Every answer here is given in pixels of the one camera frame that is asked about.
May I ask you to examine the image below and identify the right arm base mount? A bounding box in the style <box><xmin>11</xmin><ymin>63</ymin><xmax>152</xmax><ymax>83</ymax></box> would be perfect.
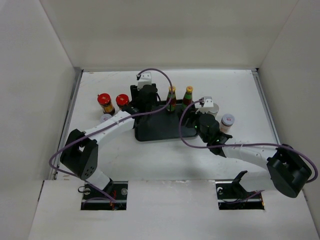
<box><xmin>215</xmin><ymin>171</ymin><xmax>265</xmax><ymax>211</ymax></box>

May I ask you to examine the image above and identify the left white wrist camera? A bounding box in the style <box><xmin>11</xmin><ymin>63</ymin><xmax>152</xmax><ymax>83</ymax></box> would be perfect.
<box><xmin>136</xmin><ymin>71</ymin><xmax>152</xmax><ymax>90</ymax></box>

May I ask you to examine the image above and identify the black plastic tray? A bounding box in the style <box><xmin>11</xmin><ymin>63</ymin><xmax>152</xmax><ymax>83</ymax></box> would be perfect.
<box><xmin>134</xmin><ymin>99</ymin><xmax>183</xmax><ymax>142</ymax></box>

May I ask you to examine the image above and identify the purple cable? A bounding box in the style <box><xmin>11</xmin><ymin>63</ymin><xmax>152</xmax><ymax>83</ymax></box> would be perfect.
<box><xmin>179</xmin><ymin>99</ymin><xmax>319</xmax><ymax>183</ymax></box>
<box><xmin>48</xmin><ymin>68</ymin><xmax>176</xmax><ymax>204</ymax></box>

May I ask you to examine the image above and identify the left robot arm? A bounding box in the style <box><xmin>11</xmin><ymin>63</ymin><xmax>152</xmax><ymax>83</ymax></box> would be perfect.
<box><xmin>60</xmin><ymin>83</ymin><xmax>158</xmax><ymax>200</ymax></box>

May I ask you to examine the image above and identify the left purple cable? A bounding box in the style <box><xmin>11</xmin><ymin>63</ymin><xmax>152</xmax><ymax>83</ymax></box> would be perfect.
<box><xmin>48</xmin><ymin>68</ymin><xmax>176</xmax><ymax>204</ymax></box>

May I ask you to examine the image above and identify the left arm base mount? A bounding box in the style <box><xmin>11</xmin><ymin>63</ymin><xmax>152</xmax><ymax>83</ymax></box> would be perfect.
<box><xmin>77</xmin><ymin>181</ymin><xmax>129</xmax><ymax>211</ymax></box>

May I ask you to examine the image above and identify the red lid jar far left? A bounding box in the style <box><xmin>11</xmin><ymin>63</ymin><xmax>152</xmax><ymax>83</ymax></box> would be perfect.
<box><xmin>97</xmin><ymin>93</ymin><xmax>116</xmax><ymax>116</ymax></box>

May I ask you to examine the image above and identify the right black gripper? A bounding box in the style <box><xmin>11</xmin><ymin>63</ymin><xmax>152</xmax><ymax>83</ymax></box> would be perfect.
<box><xmin>177</xmin><ymin>107</ymin><xmax>209</xmax><ymax>143</ymax></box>

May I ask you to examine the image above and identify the yellow cap sauce bottle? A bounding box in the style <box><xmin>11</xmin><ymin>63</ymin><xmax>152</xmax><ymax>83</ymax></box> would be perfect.
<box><xmin>181</xmin><ymin>86</ymin><xmax>193</xmax><ymax>111</ymax></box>
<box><xmin>166</xmin><ymin>85</ymin><xmax>177</xmax><ymax>113</ymax></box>

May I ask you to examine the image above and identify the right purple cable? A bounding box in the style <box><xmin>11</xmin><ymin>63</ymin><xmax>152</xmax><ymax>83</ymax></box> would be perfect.
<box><xmin>179</xmin><ymin>99</ymin><xmax>319</xmax><ymax>183</ymax></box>

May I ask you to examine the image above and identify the white jar red label lid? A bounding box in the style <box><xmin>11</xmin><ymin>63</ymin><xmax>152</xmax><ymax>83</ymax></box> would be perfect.
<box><xmin>100</xmin><ymin>113</ymin><xmax>112</xmax><ymax>123</ymax></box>

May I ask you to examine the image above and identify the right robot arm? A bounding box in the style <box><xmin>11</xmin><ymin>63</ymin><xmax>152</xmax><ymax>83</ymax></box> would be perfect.
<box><xmin>186</xmin><ymin>111</ymin><xmax>312</xmax><ymax>198</ymax></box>

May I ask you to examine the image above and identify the right white jar red label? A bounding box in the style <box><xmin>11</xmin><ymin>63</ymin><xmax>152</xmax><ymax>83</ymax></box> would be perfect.
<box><xmin>220</xmin><ymin>113</ymin><xmax>235</xmax><ymax>133</ymax></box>

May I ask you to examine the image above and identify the silver lid jar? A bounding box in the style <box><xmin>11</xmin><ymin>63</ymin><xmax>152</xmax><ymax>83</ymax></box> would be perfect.
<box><xmin>208</xmin><ymin>103</ymin><xmax>220</xmax><ymax>118</ymax></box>

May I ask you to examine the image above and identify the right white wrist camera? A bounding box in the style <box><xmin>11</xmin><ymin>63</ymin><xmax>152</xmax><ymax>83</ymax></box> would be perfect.
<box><xmin>194</xmin><ymin>96</ymin><xmax>214</xmax><ymax>115</ymax></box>

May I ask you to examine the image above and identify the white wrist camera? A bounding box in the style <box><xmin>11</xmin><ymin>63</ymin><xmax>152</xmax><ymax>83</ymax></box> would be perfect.
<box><xmin>136</xmin><ymin>71</ymin><xmax>152</xmax><ymax>90</ymax></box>
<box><xmin>194</xmin><ymin>96</ymin><xmax>214</xmax><ymax>115</ymax></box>

